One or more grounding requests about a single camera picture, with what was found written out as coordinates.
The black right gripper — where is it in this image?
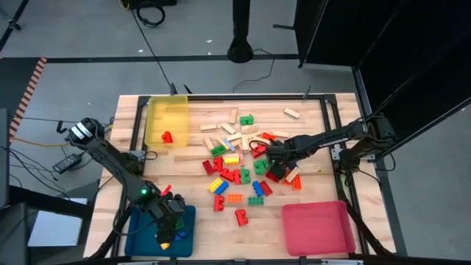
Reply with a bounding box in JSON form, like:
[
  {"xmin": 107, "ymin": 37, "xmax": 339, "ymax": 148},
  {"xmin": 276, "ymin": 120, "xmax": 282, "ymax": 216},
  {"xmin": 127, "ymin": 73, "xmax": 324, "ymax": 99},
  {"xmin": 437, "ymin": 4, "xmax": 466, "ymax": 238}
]
[{"xmin": 265, "ymin": 141, "xmax": 297, "ymax": 180}]

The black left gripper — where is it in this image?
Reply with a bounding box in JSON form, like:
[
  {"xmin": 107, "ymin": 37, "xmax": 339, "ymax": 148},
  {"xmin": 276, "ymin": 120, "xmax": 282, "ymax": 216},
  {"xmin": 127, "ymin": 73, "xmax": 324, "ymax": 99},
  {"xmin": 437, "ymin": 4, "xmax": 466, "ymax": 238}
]
[{"xmin": 156, "ymin": 194, "xmax": 188, "ymax": 244}]

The pile of mixed toy blocks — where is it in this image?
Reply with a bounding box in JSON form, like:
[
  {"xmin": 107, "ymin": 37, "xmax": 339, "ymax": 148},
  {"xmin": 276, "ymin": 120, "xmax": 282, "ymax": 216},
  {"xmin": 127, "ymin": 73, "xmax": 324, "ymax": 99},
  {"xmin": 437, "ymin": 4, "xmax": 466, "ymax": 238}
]
[{"xmin": 110, "ymin": 93, "xmax": 369, "ymax": 258}]

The blue plastic bin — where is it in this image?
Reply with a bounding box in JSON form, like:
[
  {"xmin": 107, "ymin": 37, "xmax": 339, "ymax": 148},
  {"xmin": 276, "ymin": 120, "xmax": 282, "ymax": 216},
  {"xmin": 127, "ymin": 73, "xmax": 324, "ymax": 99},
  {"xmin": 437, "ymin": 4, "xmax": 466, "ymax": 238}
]
[{"xmin": 124, "ymin": 204, "xmax": 197, "ymax": 258}]

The pink plastic bin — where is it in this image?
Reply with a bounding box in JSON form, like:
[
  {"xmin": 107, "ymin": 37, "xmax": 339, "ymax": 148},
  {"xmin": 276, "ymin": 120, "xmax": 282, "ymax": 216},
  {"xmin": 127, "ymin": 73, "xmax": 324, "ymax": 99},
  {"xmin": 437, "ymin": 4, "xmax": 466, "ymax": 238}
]
[{"xmin": 281, "ymin": 200, "xmax": 357, "ymax": 258}]

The white board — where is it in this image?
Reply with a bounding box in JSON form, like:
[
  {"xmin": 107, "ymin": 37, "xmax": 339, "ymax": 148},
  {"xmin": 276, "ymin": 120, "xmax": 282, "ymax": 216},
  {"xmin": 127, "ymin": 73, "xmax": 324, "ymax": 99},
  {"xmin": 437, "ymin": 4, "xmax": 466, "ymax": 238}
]
[{"xmin": 27, "ymin": 197, "xmax": 88, "ymax": 248}]

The yellow translucent plastic bin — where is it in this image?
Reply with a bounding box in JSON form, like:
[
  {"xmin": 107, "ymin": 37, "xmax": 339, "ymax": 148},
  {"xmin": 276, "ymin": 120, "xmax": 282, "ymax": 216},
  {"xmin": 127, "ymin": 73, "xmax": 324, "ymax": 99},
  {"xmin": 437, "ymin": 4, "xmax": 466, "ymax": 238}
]
[{"xmin": 144, "ymin": 94, "xmax": 191, "ymax": 149}]

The black power adapter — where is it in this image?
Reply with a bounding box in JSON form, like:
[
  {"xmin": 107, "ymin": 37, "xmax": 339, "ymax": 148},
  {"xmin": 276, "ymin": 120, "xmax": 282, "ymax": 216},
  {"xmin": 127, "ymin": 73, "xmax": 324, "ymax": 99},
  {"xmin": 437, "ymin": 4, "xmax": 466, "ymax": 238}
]
[{"xmin": 52, "ymin": 153, "xmax": 82, "ymax": 174}]

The orange black hazard tape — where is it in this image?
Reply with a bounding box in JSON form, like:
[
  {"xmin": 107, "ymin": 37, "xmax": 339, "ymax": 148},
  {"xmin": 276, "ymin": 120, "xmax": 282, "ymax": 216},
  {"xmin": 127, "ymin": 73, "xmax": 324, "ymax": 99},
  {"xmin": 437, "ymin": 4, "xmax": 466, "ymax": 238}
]
[{"xmin": 7, "ymin": 57, "xmax": 49, "ymax": 139}]

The black equipment case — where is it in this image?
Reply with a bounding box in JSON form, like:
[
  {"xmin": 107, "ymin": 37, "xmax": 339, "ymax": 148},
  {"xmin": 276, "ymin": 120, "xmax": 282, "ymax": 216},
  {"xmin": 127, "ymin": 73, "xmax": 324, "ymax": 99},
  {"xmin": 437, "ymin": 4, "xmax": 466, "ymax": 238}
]
[{"xmin": 119, "ymin": 0, "xmax": 177, "ymax": 11}]

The black tripod leg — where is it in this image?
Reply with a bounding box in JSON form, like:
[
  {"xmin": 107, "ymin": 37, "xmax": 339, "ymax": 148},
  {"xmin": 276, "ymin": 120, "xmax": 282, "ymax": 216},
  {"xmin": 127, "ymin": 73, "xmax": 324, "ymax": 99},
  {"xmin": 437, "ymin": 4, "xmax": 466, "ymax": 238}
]
[{"xmin": 0, "ymin": 0, "xmax": 30, "ymax": 52}]

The thin black floor cable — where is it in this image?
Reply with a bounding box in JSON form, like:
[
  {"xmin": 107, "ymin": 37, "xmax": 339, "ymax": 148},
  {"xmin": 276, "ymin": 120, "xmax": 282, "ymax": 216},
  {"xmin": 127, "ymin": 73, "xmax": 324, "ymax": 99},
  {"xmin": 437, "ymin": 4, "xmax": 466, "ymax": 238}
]
[{"xmin": 232, "ymin": 47, "xmax": 277, "ymax": 93}]

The yellow floor cable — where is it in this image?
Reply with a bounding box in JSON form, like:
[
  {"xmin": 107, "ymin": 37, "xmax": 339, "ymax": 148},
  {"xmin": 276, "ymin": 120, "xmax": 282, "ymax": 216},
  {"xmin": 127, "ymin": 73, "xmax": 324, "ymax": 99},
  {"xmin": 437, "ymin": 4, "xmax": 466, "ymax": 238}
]
[{"xmin": 9, "ymin": 135, "xmax": 88, "ymax": 148}]

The coiled black cable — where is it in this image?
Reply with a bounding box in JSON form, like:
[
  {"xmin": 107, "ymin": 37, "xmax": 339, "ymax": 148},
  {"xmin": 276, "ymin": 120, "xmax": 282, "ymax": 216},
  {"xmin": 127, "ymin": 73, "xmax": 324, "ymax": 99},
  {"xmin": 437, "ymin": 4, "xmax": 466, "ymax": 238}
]
[{"xmin": 135, "ymin": 3, "xmax": 166, "ymax": 29}]

